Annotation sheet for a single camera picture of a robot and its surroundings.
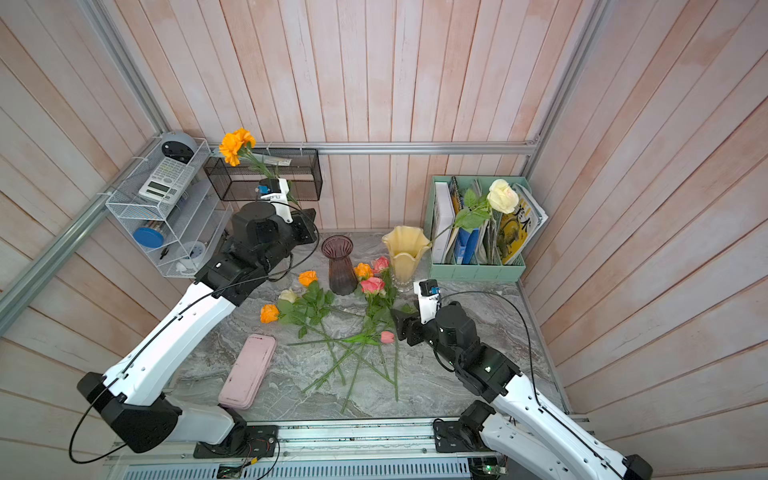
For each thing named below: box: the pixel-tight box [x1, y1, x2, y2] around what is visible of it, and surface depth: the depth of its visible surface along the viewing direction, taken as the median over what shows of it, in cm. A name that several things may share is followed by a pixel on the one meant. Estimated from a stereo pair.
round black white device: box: [161, 132, 197, 164], surface depth 83 cm
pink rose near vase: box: [372, 256, 389, 274], surface depth 106 cm
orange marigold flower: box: [219, 128, 299, 205], surface depth 56 cm
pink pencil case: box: [218, 334, 277, 411], surface depth 84 cm
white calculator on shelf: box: [138, 157, 195, 205], surface depth 79 cm
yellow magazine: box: [499, 183, 549, 266], surface depth 100 cm
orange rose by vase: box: [353, 262, 374, 277], surface depth 106 cm
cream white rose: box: [430, 179, 520, 243], surface depth 71 cm
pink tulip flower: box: [287, 331, 395, 346], surface depth 92 cm
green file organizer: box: [426, 176, 532, 282], surface depth 100 cm
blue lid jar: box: [133, 227, 164, 248], surface depth 78 cm
